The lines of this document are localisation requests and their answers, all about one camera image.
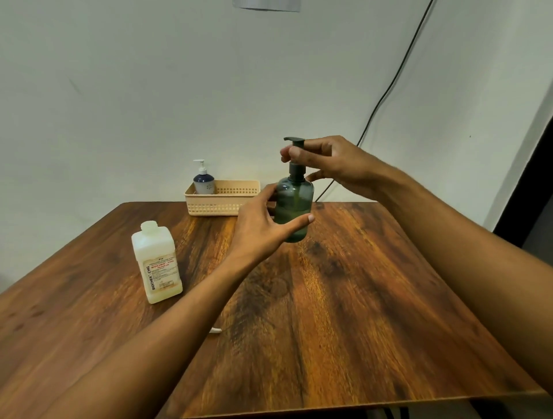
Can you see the person's left thumb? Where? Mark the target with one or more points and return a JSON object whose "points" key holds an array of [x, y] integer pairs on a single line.
{"points": [[298, 224]]}

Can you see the person's right forearm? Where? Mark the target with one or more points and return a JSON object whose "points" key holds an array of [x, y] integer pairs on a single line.
{"points": [[466, 259]]}

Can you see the green translucent bottle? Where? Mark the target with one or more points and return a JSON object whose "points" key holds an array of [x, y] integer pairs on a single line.
{"points": [[293, 203]]}

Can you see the person's right thumb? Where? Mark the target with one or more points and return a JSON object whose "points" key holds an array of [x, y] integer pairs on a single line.
{"points": [[316, 175]]}

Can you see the beige plastic basket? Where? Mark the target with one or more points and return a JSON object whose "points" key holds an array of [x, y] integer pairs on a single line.
{"points": [[224, 203]]}

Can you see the black pump dispenser top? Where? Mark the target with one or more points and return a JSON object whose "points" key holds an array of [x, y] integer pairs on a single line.
{"points": [[297, 170]]}

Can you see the person's right hand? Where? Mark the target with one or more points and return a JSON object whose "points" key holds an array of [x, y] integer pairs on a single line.
{"points": [[345, 166]]}

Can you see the white labelled plastic bottle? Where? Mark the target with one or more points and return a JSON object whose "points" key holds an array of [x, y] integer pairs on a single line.
{"points": [[157, 267]]}

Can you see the white and blue pump bottle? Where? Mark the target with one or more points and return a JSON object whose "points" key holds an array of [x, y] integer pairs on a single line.
{"points": [[204, 180]]}

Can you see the person's left forearm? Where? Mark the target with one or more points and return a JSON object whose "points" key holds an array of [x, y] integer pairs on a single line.
{"points": [[164, 328]]}

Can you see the person's left hand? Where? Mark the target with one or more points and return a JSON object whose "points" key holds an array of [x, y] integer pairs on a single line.
{"points": [[252, 233]]}

